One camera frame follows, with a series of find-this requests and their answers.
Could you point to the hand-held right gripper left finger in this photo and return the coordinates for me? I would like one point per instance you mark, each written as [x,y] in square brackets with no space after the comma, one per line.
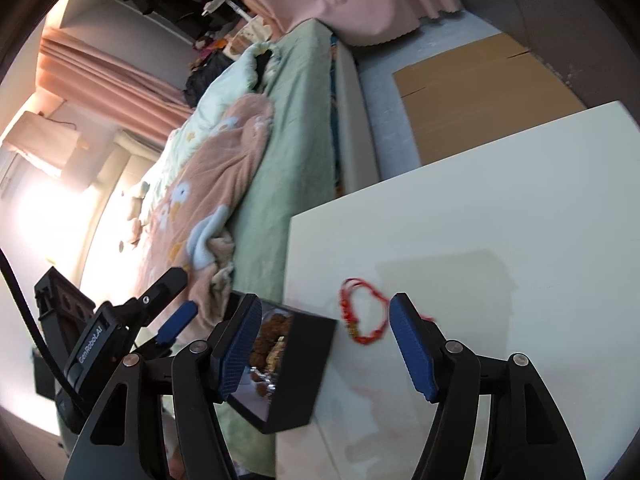
[240,350]

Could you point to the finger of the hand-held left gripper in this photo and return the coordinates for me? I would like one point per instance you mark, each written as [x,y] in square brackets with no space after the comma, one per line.
[167,282]
[177,317]

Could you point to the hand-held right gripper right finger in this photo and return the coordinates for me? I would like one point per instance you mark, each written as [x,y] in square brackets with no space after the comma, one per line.
[415,350]

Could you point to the black jewelry box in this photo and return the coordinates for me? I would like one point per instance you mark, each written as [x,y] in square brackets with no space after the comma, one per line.
[300,360]

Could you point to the beige plush toy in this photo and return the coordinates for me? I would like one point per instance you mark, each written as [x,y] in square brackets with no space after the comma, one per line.
[135,210]

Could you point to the pink printed blanket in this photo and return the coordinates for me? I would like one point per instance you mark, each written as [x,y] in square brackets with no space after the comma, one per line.
[215,170]

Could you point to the green bed sheet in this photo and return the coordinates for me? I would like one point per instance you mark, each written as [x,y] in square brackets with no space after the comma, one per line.
[295,135]

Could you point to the pink covered air conditioner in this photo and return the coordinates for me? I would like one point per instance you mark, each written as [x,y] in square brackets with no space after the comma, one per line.
[40,135]

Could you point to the light green quilt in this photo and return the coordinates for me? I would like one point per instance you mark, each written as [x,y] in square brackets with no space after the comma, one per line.
[225,85]

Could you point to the dark clothes pile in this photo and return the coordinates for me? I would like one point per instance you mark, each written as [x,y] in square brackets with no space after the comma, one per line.
[207,77]

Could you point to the pink pleated curtain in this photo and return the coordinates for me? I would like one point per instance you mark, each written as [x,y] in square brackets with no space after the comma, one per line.
[100,75]

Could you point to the beige bed base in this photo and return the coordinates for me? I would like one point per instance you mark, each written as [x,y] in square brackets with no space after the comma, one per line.
[355,125]

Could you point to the brown cardboard sheet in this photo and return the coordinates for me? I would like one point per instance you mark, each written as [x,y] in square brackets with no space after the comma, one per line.
[475,95]

